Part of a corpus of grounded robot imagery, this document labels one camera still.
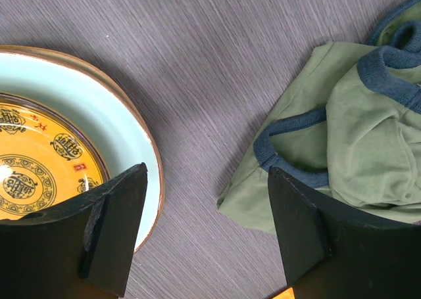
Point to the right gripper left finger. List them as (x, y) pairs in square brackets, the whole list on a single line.
[(80, 248)]

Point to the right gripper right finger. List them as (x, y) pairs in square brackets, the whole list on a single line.
[(332, 250)]

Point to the cream bird plate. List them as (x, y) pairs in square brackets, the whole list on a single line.
[(115, 82)]

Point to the yellow patterned small plate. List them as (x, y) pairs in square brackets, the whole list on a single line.
[(45, 159)]

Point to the orange Mickey Mouse towel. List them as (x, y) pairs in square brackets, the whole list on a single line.
[(285, 294)]

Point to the green shirt with blue trim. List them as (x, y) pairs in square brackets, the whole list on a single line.
[(348, 126)]

